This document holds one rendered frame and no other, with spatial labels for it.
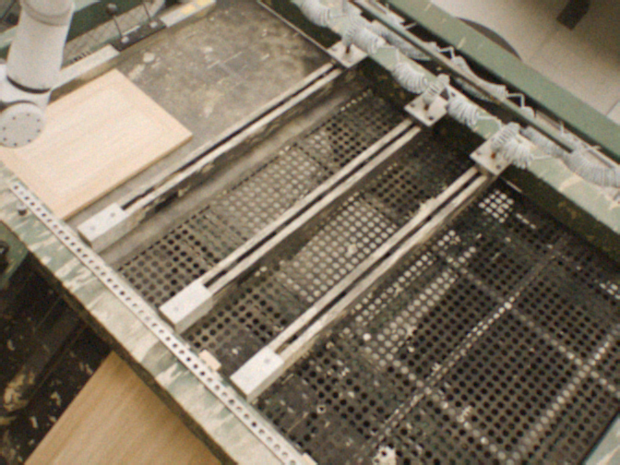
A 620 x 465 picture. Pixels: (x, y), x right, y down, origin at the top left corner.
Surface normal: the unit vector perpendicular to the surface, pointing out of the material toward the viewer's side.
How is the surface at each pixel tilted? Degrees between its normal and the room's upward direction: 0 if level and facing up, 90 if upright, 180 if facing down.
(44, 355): 90
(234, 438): 54
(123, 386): 90
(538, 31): 90
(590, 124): 90
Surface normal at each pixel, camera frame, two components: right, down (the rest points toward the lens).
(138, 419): -0.31, -0.15
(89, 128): 0.11, -0.58
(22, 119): 0.58, 0.69
